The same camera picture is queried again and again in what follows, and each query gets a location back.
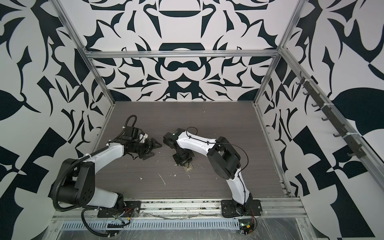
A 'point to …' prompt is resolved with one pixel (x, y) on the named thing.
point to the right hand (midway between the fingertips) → (185, 164)
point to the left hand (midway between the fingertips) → (159, 146)
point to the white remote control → (188, 167)
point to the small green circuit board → (246, 226)
